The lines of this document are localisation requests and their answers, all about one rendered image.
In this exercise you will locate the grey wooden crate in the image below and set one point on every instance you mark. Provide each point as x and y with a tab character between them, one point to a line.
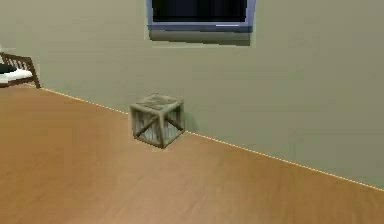
156	120

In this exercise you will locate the black pillow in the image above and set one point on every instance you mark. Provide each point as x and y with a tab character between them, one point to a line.
6	68

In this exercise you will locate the white seat cushion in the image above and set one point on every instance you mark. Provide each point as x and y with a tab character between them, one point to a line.
13	76

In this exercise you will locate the blue framed window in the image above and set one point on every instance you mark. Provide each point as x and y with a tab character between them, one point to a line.
200	13

